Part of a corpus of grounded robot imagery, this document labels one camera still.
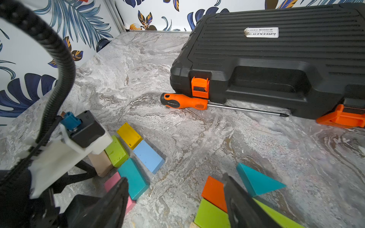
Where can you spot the lime green rectangular block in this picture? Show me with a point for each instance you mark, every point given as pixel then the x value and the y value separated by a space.
pixel 280 219

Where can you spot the natural wood rectangular block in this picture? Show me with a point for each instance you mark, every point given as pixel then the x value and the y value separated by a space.
pixel 193 225

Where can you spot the teal rectangular block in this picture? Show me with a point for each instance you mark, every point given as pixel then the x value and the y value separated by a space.
pixel 136 181

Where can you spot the orange rectangular block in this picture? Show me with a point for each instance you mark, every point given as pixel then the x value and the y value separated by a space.
pixel 213 192

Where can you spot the orange handled screwdriver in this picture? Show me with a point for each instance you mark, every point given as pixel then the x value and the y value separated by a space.
pixel 180 101

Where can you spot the light blue rectangular block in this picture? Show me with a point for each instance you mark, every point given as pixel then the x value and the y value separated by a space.
pixel 149 157

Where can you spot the black plastic tool case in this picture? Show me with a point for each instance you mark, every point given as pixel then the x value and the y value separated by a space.
pixel 310 60

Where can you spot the teal triangle block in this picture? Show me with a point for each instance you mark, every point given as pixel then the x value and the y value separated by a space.
pixel 257 183

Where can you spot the natural wood slanted block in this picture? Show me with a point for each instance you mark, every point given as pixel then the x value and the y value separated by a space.
pixel 101 163

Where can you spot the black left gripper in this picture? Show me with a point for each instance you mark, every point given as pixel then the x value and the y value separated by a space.
pixel 19 211

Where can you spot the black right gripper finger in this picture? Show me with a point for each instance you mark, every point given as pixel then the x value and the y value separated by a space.
pixel 243 211

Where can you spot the yellow square block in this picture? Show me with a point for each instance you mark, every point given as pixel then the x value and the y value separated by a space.
pixel 129 135

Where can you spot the green square block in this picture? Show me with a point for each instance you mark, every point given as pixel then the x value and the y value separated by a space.
pixel 210 216

